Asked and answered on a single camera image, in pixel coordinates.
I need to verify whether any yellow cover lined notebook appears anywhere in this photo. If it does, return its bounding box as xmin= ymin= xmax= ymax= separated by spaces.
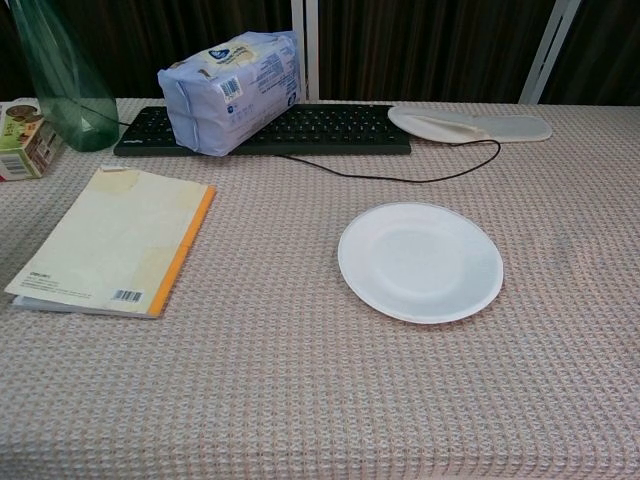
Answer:
xmin=3 ymin=166 xmax=219 ymax=320

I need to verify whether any white paper plate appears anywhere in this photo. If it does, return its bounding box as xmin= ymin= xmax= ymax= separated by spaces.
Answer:
xmin=337 ymin=201 xmax=505 ymax=325

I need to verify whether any black computer keyboard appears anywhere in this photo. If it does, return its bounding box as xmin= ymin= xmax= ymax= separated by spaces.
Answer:
xmin=113 ymin=103 xmax=413 ymax=157

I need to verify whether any beige waffle tablecloth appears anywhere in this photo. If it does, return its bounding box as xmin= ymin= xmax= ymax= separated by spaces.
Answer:
xmin=0 ymin=97 xmax=640 ymax=480

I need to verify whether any light blue tissue pack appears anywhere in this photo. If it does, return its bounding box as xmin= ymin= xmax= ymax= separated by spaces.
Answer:
xmin=157 ymin=29 xmax=301 ymax=157

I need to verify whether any white cloth slipper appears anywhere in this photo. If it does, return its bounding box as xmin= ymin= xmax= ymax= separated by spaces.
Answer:
xmin=387 ymin=104 xmax=554 ymax=145

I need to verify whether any dark pleated curtain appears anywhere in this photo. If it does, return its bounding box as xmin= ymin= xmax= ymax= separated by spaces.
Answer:
xmin=318 ymin=0 xmax=557 ymax=105
xmin=0 ymin=0 xmax=294 ymax=100
xmin=542 ymin=0 xmax=640 ymax=106

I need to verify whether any green spray bottle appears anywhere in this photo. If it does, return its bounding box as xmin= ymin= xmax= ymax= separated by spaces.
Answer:
xmin=8 ymin=0 xmax=121 ymax=153

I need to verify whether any red cookie box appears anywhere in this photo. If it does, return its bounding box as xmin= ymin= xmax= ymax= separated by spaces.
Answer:
xmin=0 ymin=103 xmax=65 ymax=182

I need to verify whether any white partition frame post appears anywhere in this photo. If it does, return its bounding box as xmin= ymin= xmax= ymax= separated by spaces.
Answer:
xmin=518 ymin=0 xmax=584 ymax=105
xmin=291 ymin=0 xmax=321 ymax=101

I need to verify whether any black keyboard cable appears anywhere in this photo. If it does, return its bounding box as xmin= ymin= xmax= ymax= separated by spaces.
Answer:
xmin=279 ymin=138 xmax=502 ymax=184

